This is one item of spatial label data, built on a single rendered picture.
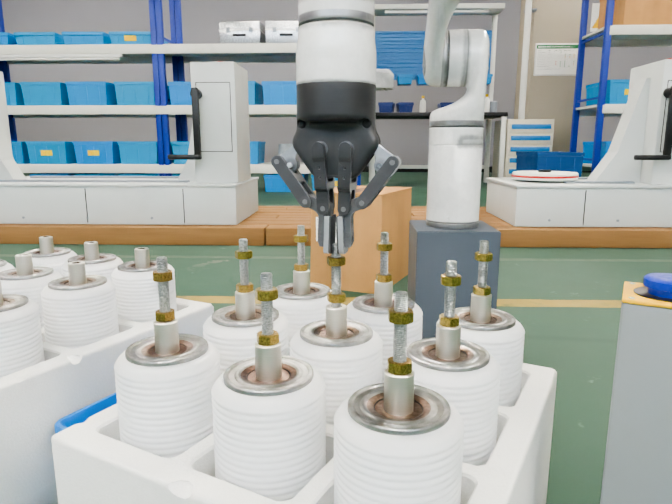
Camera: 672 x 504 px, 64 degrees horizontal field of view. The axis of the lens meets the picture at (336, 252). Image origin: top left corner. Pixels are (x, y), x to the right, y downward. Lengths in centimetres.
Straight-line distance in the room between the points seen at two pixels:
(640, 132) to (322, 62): 247
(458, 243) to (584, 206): 174
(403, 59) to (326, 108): 597
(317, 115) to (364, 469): 30
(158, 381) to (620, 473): 42
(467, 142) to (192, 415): 63
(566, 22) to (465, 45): 613
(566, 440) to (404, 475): 57
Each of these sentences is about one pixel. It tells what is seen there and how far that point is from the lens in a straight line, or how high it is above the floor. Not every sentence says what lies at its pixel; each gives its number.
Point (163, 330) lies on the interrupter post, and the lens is 53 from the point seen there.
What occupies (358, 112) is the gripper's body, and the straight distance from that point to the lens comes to 50.
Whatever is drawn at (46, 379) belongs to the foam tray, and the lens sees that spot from 75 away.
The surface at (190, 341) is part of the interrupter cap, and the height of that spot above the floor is 25.
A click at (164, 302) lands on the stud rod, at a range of 53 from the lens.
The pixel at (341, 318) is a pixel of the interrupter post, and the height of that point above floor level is 27.
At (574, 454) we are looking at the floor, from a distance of 91.
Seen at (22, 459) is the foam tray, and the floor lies 8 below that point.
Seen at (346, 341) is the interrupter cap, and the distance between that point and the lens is 54.
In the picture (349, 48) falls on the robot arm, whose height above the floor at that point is 52.
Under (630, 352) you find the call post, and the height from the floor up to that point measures 27.
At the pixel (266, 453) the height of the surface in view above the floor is 21.
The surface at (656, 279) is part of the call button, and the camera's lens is 54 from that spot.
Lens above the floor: 44
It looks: 11 degrees down
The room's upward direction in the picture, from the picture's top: straight up
